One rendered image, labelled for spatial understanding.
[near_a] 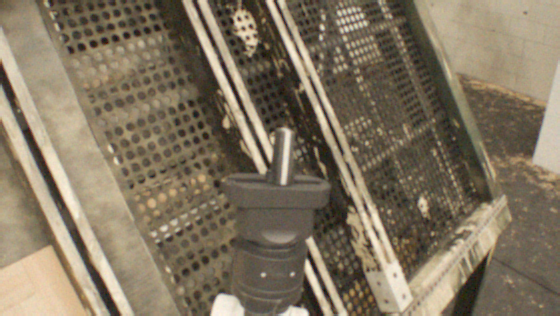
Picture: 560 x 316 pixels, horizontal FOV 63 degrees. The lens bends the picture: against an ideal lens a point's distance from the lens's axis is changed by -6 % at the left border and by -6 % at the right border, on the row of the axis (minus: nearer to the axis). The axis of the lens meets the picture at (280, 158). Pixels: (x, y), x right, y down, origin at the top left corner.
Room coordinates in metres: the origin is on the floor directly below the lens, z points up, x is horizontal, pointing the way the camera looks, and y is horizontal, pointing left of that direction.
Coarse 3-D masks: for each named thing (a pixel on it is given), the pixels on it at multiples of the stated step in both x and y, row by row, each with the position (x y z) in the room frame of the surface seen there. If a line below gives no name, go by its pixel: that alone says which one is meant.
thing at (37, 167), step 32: (0, 32) 0.77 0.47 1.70; (0, 64) 0.75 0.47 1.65; (0, 96) 0.70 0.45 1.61; (0, 128) 0.69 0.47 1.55; (32, 128) 0.69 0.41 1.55; (32, 160) 0.66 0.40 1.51; (32, 192) 0.64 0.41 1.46; (64, 192) 0.65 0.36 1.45; (64, 224) 0.62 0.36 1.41; (64, 256) 0.59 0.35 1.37; (96, 256) 0.61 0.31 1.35; (96, 288) 0.60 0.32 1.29
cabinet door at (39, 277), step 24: (24, 264) 0.58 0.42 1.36; (48, 264) 0.60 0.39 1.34; (0, 288) 0.54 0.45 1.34; (24, 288) 0.56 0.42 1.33; (48, 288) 0.57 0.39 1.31; (72, 288) 0.59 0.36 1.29; (0, 312) 0.51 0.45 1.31; (24, 312) 0.53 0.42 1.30; (48, 312) 0.55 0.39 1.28; (72, 312) 0.57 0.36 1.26
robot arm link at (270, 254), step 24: (240, 192) 0.45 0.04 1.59; (264, 192) 0.45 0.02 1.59; (288, 192) 0.46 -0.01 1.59; (312, 192) 0.46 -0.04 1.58; (240, 216) 0.46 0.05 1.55; (264, 216) 0.44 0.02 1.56; (288, 216) 0.45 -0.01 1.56; (312, 216) 0.46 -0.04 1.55; (240, 240) 0.46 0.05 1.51; (264, 240) 0.44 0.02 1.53; (288, 240) 0.44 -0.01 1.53; (240, 264) 0.43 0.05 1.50; (264, 264) 0.42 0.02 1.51; (288, 264) 0.42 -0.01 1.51; (264, 288) 0.41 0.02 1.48; (288, 288) 0.42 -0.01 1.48
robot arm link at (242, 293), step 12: (240, 288) 0.42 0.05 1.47; (252, 288) 0.41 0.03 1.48; (300, 288) 0.43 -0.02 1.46; (216, 300) 0.44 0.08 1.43; (228, 300) 0.44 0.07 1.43; (240, 300) 0.41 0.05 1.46; (252, 300) 0.41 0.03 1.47; (264, 300) 0.41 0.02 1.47; (276, 300) 0.41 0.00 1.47; (288, 300) 0.41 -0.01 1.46; (216, 312) 0.43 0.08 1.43; (228, 312) 0.43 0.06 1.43; (240, 312) 0.42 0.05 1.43; (252, 312) 0.38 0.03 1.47; (264, 312) 0.39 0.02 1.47; (276, 312) 0.41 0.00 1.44; (288, 312) 0.43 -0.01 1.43
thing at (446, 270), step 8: (504, 200) 1.46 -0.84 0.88; (496, 208) 1.40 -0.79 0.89; (488, 216) 1.35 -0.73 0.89; (480, 224) 1.30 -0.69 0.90; (488, 224) 1.32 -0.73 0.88; (480, 232) 1.28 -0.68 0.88; (472, 240) 1.23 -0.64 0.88; (464, 248) 1.19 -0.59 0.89; (456, 256) 1.15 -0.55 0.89; (448, 264) 1.10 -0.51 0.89; (456, 264) 1.12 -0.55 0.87; (440, 272) 1.07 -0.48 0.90; (448, 272) 1.08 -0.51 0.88; (432, 280) 1.03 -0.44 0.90; (440, 280) 1.05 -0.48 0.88; (424, 288) 1.00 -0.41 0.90; (432, 288) 1.01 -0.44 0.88; (424, 296) 0.98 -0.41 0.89; (416, 304) 0.95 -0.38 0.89
